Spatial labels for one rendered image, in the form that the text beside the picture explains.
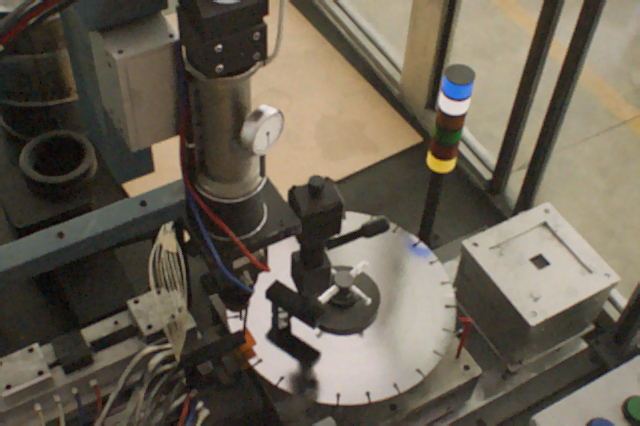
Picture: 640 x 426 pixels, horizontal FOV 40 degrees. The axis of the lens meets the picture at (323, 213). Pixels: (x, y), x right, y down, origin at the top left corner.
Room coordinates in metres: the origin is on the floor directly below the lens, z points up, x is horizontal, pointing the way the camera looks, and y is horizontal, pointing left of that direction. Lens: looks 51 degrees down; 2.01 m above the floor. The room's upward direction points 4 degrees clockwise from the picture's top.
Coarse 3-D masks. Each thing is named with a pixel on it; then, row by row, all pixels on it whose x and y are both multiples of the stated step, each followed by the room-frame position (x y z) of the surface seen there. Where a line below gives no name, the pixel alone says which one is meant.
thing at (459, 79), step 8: (456, 64) 1.00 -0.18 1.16; (448, 72) 0.98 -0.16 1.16; (456, 72) 0.98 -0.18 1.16; (464, 72) 0.98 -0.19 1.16; (472, 72) 0.98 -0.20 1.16; (448, 80) 0.96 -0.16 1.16; (456, 80) 0.96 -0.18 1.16; (464, 80) 0.96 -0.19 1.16; (472, 80) 0.97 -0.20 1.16; (448, 88) 0.96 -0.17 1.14; (456, 88) 0.96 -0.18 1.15; (464, 88) 0.96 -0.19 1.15; (472, 88) 0.97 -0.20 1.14; (448, 96) 0.96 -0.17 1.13; (456, 96) 0.96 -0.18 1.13; (464, 96) 0.96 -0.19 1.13
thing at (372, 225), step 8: (384, 216) 0.65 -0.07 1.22; (368, 224) 0.64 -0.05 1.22; (376, 224) 0.64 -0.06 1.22; (384, 224) 0.64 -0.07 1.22; (352, 232) 0.63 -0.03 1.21; (360, 232) 0.63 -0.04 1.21; (368, 232) 0.63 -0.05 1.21; (376, 232) 0.63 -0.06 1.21; (384, 232) 0.64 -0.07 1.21; (328, 240) 0.62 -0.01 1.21; (336, 240) 0.62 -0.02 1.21; (344, 240) 0.62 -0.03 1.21; (352, 240) 0.62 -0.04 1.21; (328, 248) 0.61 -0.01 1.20
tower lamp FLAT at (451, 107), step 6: (444, 96) 0.96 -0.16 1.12; (444, 102) 0.96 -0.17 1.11; (450, 102) 0.96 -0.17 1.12; (456, 102) 0.95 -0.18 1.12; (462, 102) 0.96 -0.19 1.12; (468, 102) 0.97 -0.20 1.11; (444, 108) 0.96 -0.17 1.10; (450, 108) 0.96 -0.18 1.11; (456, 108) 0.96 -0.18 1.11; (462, 108) 0.96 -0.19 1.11; (450, 114) 0.96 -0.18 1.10; (456, 114) 0.96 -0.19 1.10; (462, 114) 0.96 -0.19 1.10
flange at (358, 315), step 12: (360, 276) 0.75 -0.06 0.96; (360, 288) 0.73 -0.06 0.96; (372, 288) 0.73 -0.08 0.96; (336, 300) 0.69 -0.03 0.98; (348, 300) 0.69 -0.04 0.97; (372, 300) 0.71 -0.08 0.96; (336, 312) 0.68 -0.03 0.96; (348, 312) 0.68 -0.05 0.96; (360, 312) 0.69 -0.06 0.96; (372, 312) 0.69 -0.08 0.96; (324, 324) 0.66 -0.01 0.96; (336, 324) 0.66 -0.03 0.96; (348, 324) 0.66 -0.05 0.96; (360, 324) 0.67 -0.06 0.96
